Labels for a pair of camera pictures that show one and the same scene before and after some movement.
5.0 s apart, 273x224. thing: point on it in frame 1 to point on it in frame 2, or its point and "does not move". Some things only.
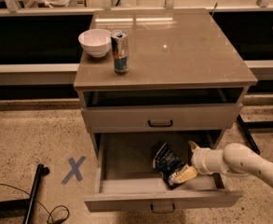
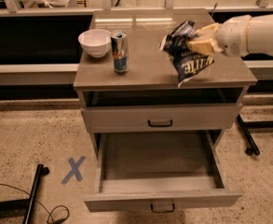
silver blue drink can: (120, 51) does not move
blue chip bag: (168, 162) to (185, 61)
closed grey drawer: (114, 119) does not move
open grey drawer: (128, 179) does not move
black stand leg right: (244, 127) does not move
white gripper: (199, 161) to (234, 35)
